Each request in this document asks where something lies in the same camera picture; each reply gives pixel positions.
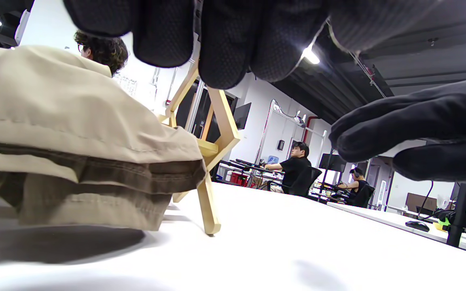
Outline black computer mouse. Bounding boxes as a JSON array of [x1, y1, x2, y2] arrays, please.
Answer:
[[405, 220, 430, 233]]

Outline black table post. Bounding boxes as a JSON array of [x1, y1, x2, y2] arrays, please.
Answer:
[[447, 183, 466, 248]]

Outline black monitor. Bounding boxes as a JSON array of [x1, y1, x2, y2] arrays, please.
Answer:
[[233, 102, 252, 131], [318, 153, 347, 173]]

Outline red crate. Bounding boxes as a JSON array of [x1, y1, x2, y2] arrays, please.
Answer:
[[230, 172, 250, 187]]

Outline wooden book rack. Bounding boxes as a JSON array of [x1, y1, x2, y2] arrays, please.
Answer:
[[156, 57, 241, 236]]

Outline person's left hand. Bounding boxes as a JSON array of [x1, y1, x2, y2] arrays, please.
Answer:
[[62, 0, 444, 90]]

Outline bright ceiling lamp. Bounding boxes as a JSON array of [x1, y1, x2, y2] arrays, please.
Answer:
[[302, 46, 321, 65]]

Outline silver metal frame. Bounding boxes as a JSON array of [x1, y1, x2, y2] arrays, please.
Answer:
[[253, 99, 328, 166]]

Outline person's right hand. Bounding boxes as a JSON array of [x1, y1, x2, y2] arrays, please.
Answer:
[[328, 74, 466, 184]]

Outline black desk chair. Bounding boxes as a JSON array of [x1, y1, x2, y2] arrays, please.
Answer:
[[350, 184, 376, 209], [290, 167, 322, 198]]

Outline tan shorts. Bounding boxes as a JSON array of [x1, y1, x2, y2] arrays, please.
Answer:
[[0, 44, 207, 232]]

